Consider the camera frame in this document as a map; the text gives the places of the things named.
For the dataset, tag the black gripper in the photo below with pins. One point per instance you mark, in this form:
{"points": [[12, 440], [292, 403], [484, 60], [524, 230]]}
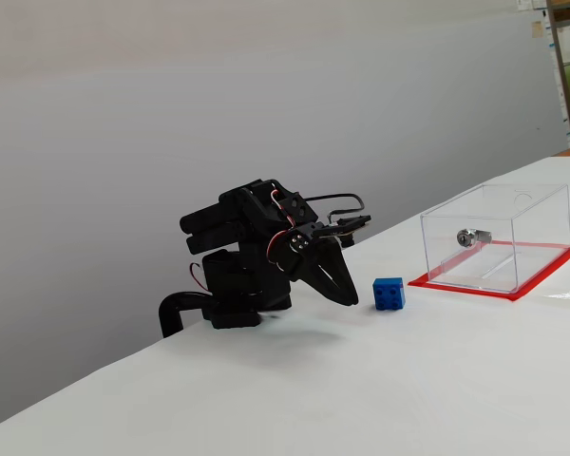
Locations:
{"points": [[307, 258]]}

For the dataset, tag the red tape frame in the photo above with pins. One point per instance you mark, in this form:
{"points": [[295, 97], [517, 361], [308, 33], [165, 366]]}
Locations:
{"points": [[541, 280]]}

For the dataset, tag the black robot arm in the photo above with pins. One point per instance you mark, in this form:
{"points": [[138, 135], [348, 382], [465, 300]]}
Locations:
{"points": [[233, 266]]}

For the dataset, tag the transparent acrylic box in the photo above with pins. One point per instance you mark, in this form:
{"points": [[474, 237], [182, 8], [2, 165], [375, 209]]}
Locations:
{"points": [[541, 228]]}

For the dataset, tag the black table clamp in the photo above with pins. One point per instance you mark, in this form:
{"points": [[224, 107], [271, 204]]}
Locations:
{"points": [[171, 309]]}

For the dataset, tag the silver cam lock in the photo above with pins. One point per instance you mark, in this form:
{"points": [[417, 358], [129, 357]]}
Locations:
{"points": [[472, 236]]}

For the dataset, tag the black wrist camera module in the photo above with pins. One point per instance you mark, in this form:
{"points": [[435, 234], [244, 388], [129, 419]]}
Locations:
{"points": [[342, 225]]}

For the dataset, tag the yellow paper note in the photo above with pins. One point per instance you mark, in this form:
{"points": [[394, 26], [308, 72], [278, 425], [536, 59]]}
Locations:
{"points": [[537, 29]]}

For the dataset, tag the metal shelf frame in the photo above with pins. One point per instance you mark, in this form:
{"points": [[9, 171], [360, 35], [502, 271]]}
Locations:
{"points": [[561, 71]]}

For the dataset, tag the blue lego brick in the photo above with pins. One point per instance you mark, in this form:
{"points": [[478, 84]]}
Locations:
{"points": [[388, 294]]}

